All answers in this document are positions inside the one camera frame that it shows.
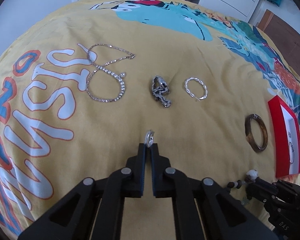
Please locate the dark brown bangle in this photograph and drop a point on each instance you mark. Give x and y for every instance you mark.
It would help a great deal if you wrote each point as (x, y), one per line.
(247, 130)

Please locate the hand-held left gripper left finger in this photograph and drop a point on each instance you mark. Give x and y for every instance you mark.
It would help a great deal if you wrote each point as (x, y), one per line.
(142, 170)

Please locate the wooden headboard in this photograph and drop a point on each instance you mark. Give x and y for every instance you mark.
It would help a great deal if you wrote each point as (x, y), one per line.
(287, 27)

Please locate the red jewelry box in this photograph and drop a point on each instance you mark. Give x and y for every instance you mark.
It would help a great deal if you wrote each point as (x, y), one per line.
(277, 140)

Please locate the thin metal bangle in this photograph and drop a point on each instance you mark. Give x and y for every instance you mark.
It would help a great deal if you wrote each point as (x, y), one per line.
(291, 155)

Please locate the silver twisted hoop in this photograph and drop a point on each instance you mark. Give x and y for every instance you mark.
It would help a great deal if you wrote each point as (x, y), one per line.
(186, 87)

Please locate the yellow printed blanket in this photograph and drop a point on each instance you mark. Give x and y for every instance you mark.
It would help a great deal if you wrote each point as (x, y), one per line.
(65, 30)

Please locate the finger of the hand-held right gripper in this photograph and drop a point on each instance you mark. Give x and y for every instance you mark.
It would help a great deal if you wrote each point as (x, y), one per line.
(287, 187)
(261, 188)

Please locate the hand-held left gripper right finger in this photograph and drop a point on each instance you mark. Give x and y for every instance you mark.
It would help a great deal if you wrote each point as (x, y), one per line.
(153, 170)

